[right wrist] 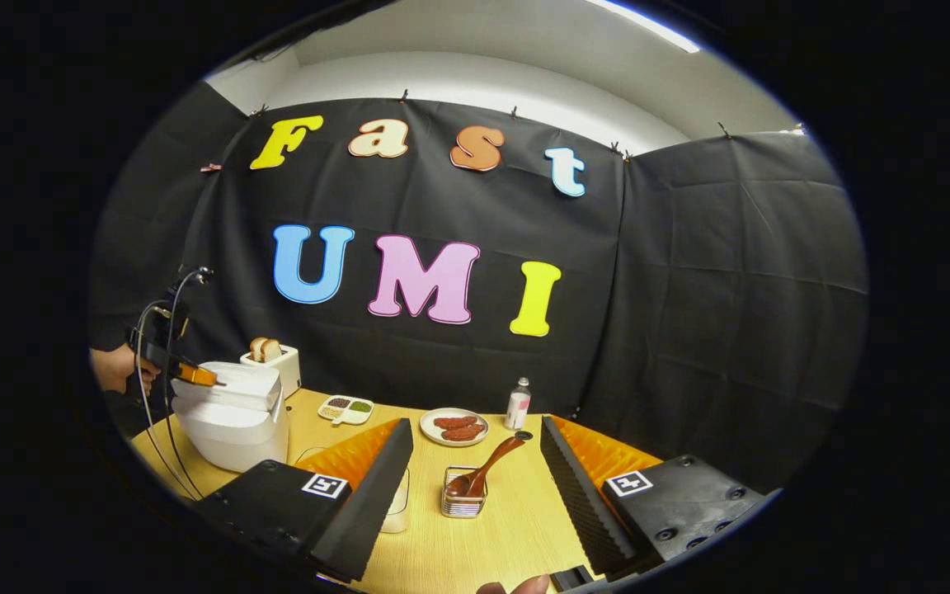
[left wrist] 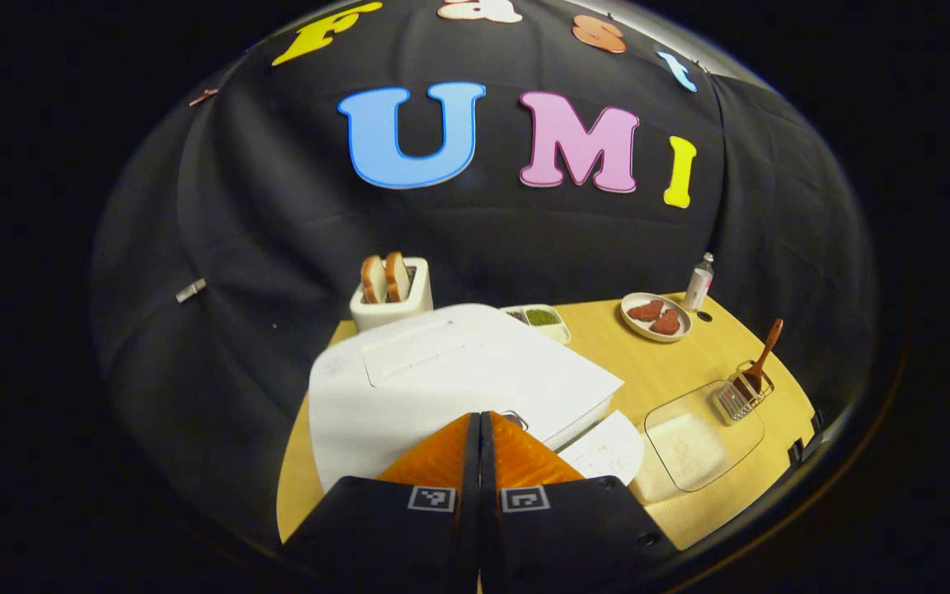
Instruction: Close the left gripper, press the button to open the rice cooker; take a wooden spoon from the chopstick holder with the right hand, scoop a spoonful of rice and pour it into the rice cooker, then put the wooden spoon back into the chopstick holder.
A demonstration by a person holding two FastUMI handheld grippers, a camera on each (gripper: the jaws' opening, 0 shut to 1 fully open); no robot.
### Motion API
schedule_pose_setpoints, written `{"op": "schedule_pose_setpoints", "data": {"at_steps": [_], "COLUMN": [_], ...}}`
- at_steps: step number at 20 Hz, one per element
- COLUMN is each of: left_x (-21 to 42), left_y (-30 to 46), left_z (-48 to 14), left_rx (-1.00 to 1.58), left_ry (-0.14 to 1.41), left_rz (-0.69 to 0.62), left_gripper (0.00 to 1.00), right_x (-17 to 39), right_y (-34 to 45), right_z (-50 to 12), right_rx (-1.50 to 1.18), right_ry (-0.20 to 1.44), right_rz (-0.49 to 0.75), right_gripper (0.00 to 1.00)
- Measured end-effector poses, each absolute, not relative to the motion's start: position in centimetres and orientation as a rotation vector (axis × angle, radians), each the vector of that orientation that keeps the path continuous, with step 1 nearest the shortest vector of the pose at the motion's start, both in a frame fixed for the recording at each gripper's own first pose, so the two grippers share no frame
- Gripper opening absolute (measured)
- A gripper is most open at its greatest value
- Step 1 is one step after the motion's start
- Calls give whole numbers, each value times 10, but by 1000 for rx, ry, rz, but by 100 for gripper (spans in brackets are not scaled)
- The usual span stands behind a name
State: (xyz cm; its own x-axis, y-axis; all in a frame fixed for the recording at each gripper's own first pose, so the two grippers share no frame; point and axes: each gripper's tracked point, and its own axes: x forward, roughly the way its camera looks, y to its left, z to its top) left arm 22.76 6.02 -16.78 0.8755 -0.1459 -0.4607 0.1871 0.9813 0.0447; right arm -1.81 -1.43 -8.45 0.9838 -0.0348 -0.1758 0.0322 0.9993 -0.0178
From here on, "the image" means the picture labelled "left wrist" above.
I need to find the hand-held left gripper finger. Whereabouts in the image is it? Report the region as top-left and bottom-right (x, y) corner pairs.
(481, 411), (680, 594)
(281, 412), (482, 594)

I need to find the white rice cooker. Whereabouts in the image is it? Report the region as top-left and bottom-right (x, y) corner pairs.
(308, 304), (626, 494)

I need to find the wire chopstick holder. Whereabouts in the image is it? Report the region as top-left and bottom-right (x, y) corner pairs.
(714, 360), (775, 423)

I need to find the brown wooden spoon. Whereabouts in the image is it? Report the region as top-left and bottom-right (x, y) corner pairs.
(732, 318), (784, 403)

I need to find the clear rice container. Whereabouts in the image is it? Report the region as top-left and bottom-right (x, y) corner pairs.
(630, 379), (766, 506)

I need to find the white paper sheet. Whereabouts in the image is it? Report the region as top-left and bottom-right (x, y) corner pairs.
(557, 410), (645, 488)

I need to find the divided dish of grains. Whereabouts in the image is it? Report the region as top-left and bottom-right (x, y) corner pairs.
(500, 305), (572, 346)

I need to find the white toaster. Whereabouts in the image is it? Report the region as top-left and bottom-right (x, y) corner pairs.
(349, 256), (435, 332)

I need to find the white round plate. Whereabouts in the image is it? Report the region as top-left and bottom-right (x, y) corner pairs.
(619, 292), (693, 343)

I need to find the toasted bread slice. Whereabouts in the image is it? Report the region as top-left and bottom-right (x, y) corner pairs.
(360, 255), (389, 304)
(384, 251), (412, 303)

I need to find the small pink label bottle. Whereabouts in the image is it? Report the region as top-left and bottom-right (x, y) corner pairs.
(683, 252), (715, 312)

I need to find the black backdrop cloth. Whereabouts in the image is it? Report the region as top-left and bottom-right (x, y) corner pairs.
(92, 0), (880, 562)

